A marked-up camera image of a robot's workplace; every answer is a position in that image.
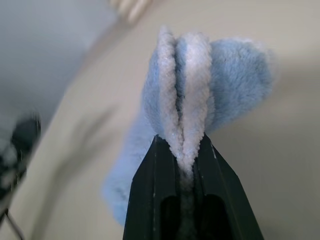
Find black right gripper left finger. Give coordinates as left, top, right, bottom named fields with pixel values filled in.
left=123, top=134, right=181, bottom=240

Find light blue fluffy towel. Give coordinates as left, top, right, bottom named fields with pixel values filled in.
left=99, top=23, right=278, bottom=225

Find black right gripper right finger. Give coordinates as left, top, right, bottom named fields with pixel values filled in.
left=191, top=133, right=265, bottom=240

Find green plant in white pot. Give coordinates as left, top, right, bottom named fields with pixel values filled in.
left=109, top=0, right=153, bottom=23

